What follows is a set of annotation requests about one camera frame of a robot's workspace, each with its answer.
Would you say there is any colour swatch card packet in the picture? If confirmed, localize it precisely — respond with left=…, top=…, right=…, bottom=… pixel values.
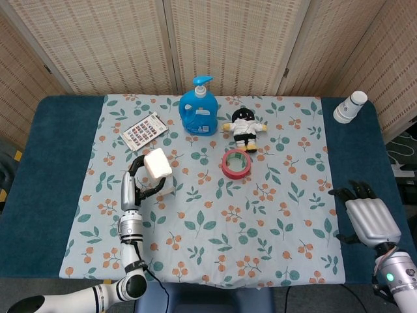
left=119, top=111, right=169, bottom=151

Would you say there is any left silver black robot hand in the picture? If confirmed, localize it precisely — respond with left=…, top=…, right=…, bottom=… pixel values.
left=120, top=155, right=169, bottom=211

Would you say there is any white power strip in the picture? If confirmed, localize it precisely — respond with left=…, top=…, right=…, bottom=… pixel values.
left=392, top=162, right=417, bottom=179

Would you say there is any dark blue chair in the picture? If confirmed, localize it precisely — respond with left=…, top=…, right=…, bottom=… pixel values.
left=134, top=282, right=275, bottom=313

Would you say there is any black white plush doll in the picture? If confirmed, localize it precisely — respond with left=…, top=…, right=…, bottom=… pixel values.
left=221, top=107, right=268, bottom=153

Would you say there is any red tape roll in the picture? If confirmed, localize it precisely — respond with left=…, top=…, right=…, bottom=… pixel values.
left=221, top=149, right=253, bottom=181

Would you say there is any floral tablecloth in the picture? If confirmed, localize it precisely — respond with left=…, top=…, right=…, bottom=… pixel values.
left=58, top=94, right=346, bottom=290

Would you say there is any woven folding screen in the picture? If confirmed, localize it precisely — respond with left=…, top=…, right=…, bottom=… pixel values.
left=0, top=0, right=417, bottom=154

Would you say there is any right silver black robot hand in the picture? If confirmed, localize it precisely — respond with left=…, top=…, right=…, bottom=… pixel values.
left=328, top=179, right=403, bottom=250

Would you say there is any blue detergent pump bottle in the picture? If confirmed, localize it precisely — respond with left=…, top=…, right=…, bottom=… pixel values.
left=178, top=75, right=219, bottom=135

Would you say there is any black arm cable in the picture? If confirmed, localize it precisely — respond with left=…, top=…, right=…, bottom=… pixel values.
left=142, top=257, right=171, bottom=313

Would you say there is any white paper cup stack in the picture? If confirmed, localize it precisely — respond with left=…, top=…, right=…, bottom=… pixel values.
left=332, top=90, right=368, bottom=124

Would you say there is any white Face tissue pack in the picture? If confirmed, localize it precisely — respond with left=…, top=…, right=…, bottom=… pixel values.
left=143, top=148, right=174, bottom=197

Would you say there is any teal blue table cover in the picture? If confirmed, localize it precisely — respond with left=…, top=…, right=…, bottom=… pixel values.
left=0, top=95, right=417, bottom=288

